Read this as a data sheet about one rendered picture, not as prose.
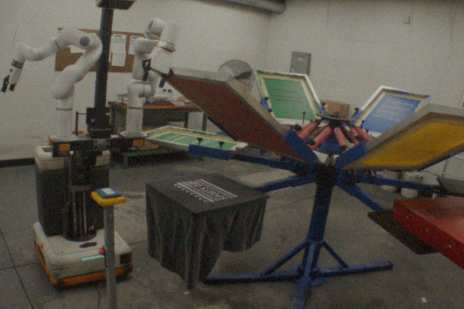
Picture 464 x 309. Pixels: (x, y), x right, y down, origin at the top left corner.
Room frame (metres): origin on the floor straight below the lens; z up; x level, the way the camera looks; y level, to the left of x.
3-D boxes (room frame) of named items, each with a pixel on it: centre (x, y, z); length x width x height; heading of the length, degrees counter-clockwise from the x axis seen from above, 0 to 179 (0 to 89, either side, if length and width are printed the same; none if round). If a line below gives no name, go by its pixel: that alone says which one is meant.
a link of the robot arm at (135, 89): (2.18, 0.57, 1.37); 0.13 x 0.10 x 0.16; 119
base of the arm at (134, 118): (2.19, 0.59, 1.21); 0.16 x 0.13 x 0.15; 40
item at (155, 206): (1.72, 0.27, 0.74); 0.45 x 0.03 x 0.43; 43
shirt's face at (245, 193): (1.88, 0.10, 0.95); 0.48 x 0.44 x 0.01; 133
